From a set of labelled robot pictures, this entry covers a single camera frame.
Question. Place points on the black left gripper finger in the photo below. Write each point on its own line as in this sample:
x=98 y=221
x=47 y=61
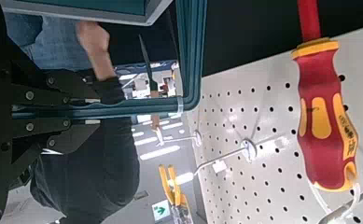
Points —
x=45 y=133
x=51 y=88

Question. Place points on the white pegboard hook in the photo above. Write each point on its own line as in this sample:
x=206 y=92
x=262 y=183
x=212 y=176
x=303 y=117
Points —
x=197 y=137
x=341 y=209
x=249 y=150

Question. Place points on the teal metal frame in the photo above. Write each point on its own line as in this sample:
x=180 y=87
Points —
x=190 y=46

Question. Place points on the person's bare hand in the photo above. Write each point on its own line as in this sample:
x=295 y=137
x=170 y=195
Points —
x=93 y=37

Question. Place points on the black back panel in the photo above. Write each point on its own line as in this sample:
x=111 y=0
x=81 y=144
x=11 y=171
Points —
x=247 y=31

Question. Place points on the white pegboard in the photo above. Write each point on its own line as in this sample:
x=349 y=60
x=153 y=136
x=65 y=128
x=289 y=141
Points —
x=263 y=109

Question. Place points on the person in dark jacket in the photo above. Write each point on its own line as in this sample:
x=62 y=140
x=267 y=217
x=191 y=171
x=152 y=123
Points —
x=92 y=174

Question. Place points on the packaged yellow pliers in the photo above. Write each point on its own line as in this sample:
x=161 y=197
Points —
x=173 y=186

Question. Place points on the person's bare forearm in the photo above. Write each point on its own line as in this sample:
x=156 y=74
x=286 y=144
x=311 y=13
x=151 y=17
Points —
x=103 y=68

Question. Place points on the red yellow screwdriver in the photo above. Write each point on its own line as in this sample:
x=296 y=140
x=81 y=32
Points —
x=319 y=124

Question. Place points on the blue-grey plastic crate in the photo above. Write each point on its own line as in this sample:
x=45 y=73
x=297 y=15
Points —
x=76 y=7

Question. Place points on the green exit sign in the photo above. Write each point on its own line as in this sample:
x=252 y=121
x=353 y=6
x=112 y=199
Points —
x=161 y=210

